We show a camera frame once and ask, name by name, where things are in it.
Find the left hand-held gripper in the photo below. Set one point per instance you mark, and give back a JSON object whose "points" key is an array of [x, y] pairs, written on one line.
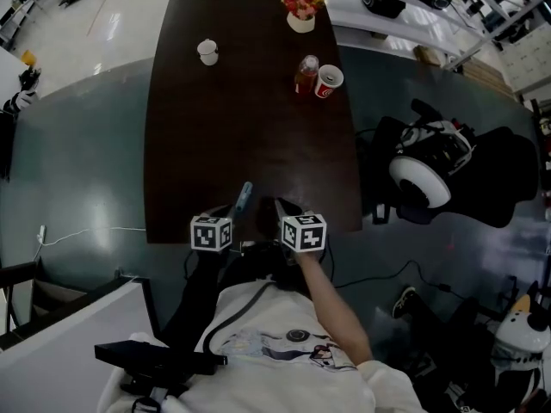
{"points": [[204, 235]]}

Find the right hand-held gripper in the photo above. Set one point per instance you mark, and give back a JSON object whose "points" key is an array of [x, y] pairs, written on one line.
{"points": [[310, 235]]}

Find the person's left forearm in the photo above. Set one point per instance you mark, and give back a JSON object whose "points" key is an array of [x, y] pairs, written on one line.
{"points": [[198, 299]]}

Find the person's right forearm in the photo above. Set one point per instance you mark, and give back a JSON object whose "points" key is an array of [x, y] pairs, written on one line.
{"points": [[336, 308]]}

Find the dark brown table white legs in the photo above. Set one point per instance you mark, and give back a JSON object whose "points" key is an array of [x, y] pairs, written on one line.
{"points": [[241, 136]]}

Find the red and white paper cup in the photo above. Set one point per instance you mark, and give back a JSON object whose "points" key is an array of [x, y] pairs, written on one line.
{"points": [[327, 85]]}

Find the amber drink bottle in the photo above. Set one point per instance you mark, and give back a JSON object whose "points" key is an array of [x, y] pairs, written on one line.
{"points": [[305, 78]]}

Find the white round helmet device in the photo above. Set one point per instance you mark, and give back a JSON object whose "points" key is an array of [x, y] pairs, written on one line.
{"points": [[430, 179]]}

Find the white mug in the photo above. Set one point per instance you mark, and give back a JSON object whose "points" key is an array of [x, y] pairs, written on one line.
{"points": [[208, 53]]}

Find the black chest-mounted device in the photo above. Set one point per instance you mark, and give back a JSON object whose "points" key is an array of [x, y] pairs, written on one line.
{"points": [[150, 357]]}

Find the person's white printed shirt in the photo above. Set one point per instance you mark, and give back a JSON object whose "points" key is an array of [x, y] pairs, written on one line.
{"points": [[280, 381]]}

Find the white power strip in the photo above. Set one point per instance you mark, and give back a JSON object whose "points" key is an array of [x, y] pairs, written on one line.
{"points": [[41, 234]]}

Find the white pot of red flowers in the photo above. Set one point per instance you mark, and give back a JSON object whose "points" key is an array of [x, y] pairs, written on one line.
{"points": [[300, 20]]}

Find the cardboard box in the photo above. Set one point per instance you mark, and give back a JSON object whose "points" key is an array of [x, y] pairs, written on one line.
{"points": [[427, 55]]}

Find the white shelving unit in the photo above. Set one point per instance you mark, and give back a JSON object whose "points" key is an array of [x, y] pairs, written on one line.
{"points": [[387, 24]]}

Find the white partition panel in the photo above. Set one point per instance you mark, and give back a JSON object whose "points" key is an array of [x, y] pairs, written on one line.
{"points": [[64, 359]]}

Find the black office chair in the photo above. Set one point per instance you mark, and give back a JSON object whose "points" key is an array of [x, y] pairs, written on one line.
{"points": [[503, 179]]}

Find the black screen on cart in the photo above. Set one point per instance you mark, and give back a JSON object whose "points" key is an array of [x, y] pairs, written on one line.
{"points": [[6, 144]]}

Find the black round-ended speaker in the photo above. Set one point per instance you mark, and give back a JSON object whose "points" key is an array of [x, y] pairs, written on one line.
{"points": [[383, 3]]}

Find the yellow bin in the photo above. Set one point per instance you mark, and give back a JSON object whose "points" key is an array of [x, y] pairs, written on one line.
{"points": [[29, 57]]}

